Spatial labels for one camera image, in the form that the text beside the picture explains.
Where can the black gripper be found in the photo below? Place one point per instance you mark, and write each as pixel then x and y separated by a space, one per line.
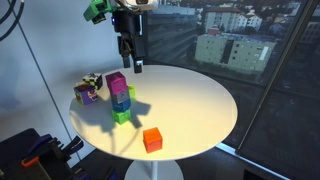
pixel 128 23

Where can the orange hollow plastic block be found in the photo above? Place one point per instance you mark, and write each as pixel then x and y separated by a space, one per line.
pixel 152 140

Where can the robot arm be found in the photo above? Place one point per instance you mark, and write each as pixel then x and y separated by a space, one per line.
pixel 138 4

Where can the magenta plastic block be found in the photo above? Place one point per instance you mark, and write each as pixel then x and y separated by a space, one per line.
pixel 116 83

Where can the small yellow-green plastic block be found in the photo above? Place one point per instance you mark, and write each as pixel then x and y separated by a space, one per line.
pixel 132 91

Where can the grey plastic block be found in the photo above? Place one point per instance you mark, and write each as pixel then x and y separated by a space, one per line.
pixel 120 97

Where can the blue plastic block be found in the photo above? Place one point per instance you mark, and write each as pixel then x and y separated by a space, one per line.
pixel 121 106

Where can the green plastic block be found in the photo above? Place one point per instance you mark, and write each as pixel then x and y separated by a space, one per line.
pixel 121 117

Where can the black white checkered soft cube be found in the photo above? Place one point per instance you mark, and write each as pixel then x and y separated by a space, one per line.
pixel 93 80

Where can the purple colourful soft cube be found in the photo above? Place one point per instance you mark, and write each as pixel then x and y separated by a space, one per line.
pixel 86 94

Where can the pale green building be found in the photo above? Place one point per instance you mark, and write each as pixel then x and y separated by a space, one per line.
pixel 233 53

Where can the black spring clamp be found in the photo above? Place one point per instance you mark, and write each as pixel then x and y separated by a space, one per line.
pixel 74 145

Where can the white red-roofed building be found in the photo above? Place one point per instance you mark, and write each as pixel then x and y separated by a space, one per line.
pixel 233 20

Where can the blue orange bar clamp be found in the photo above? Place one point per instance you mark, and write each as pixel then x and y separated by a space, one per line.
pixel 38 150

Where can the black tool cart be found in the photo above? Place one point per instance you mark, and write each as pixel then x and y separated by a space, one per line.
pixel 20 156

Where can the white window sill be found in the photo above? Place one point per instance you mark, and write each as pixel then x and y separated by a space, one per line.
pixel 250 160

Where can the green wrist camera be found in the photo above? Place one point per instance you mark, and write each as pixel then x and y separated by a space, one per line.
pixel 96 11

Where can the white table pedestal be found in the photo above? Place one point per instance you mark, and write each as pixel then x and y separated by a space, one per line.
pixel 153 171

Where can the dark window frame post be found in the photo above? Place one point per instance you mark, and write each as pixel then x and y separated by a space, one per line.
pixel 276 76

